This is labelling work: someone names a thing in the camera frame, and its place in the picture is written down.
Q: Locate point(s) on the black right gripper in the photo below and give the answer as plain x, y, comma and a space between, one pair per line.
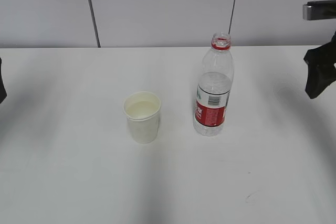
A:
321, 68

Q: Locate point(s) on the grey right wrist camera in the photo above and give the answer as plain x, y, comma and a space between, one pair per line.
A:
319, 10

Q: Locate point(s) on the white paper cup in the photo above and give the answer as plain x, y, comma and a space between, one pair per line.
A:
142, 110

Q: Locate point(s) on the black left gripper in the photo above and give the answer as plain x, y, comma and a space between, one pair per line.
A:
3, 93

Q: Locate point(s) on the clear water bottle red label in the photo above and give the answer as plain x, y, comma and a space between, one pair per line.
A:
214, 86

